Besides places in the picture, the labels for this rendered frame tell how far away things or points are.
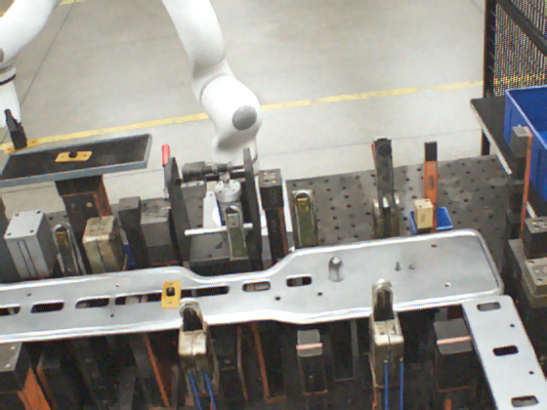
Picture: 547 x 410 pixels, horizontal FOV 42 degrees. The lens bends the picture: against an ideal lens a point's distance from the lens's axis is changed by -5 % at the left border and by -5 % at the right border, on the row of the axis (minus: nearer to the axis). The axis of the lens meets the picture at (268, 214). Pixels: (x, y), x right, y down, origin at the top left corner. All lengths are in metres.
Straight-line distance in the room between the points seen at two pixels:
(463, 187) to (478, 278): 0.83
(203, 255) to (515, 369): 0.74
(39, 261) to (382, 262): 0.75
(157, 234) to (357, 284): 0.46
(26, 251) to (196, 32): 0.63
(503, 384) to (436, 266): 0.34
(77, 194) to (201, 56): 0.44
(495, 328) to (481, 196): 0.92
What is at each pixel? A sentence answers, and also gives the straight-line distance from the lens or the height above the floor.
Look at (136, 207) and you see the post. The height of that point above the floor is 1.10.
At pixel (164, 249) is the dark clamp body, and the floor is 1.00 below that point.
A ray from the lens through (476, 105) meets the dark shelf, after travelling 2.07.
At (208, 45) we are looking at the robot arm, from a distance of 1.78.
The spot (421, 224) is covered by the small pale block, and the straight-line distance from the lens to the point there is 1.61.
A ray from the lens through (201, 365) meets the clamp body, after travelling 1.37.
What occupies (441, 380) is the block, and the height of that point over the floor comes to 0.91.
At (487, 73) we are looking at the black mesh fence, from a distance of 2.75.
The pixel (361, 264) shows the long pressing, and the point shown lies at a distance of 1.55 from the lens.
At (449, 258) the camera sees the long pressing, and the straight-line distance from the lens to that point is 1.56.
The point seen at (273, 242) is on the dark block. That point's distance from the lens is 1.69.
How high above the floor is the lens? 1.98
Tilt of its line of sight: 35 degrees down
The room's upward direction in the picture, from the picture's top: 8 degrees counter-clockwise
